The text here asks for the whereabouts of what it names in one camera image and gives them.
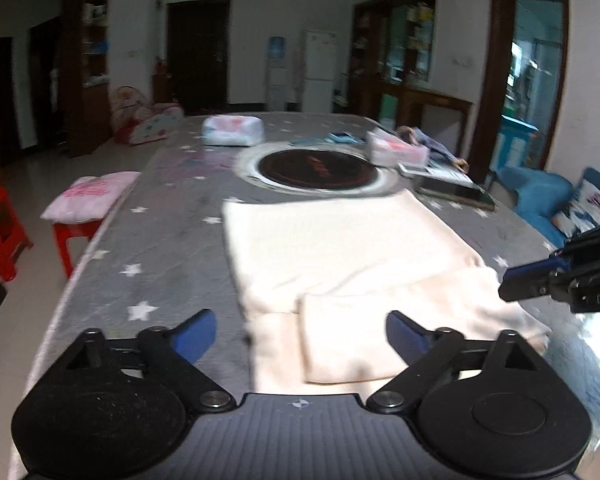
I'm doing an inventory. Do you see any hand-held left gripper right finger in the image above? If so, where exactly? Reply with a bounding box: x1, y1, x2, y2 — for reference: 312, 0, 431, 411
365, 309, 547, 412

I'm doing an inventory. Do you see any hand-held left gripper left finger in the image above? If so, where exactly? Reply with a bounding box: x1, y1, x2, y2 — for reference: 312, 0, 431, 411
62, 308, 236, 412

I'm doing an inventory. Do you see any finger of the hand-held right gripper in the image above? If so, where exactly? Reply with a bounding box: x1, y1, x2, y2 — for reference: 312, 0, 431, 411
498, 254, 576, 302

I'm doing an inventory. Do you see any cream garment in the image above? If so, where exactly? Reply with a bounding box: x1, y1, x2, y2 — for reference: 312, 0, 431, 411
221, 190, 554, 395

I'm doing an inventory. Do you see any patterned sofa cushion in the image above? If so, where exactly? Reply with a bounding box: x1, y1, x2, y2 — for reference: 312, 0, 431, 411
551, 179, 600, 239

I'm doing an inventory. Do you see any blue sofa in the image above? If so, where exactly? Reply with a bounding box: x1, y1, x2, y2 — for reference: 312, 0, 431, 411
496, 165, 600, 252

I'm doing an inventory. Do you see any grey star-print tablecloth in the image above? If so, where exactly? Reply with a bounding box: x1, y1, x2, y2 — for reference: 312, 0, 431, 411
9, 111, 600, 480

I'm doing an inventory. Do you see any dark tablet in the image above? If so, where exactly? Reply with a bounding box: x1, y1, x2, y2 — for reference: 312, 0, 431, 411
419, 177, 496, 212

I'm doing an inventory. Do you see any blue cabinet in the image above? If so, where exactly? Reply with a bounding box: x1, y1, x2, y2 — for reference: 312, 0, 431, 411
499, 114, 539, 172

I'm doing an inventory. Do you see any white flat box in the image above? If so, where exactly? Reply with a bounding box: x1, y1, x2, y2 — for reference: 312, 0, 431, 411
398, 162, 474, 187

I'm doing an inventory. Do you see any red plastic stool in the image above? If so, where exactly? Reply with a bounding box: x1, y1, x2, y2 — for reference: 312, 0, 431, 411
52, 219, 107, 279
0, 184, 34, 282

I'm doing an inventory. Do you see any purple cloth bag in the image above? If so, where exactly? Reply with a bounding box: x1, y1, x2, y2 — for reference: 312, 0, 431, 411
395, 126, 469, 171

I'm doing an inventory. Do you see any pink cushion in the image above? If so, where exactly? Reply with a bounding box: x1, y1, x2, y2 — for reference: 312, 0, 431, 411
40, 171, 142, 224

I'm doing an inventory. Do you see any white pink tissue box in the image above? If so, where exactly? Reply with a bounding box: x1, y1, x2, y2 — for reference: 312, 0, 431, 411
367, 127, 430, 169

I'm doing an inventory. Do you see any round black induction cooker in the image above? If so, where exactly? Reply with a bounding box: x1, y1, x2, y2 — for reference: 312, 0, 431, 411
236, 141, 407, 199

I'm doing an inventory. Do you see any brown framed glass door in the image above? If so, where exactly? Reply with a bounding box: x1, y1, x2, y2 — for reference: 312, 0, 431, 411
474, 0, 570, 172

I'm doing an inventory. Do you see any blue wristwatch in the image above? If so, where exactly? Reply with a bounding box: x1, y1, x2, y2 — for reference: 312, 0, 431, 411
289, 132, 367, 147

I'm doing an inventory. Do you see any pink white tissue pack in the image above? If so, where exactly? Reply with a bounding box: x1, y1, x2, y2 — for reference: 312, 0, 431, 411
201, 114, 266, 147

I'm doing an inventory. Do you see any polka dot play tent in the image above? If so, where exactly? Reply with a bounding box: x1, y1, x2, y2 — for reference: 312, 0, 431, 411
109, 85, 185, 145

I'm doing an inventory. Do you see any small wooden cabinet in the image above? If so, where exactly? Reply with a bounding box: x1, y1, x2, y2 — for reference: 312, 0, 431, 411
152, 74, 174, 104

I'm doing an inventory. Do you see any wooden sideboard with shelves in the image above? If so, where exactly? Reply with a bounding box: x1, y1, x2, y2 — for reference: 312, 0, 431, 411
352, 0, 474, 158

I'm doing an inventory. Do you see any water dispenser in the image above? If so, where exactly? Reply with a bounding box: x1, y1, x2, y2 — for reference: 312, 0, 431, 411
265, 36, 290, 112

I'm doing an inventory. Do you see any white refrigerator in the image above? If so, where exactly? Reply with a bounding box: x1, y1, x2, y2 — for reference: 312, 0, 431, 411
301, 30, 339, 114

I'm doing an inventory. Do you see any dark wooden door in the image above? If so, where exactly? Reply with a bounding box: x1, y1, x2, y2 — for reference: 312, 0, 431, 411
166, 0, 231, 114

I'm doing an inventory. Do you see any tall wooden shelf cabinet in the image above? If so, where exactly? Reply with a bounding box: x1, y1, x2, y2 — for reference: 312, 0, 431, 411
61, 0, 112, 159

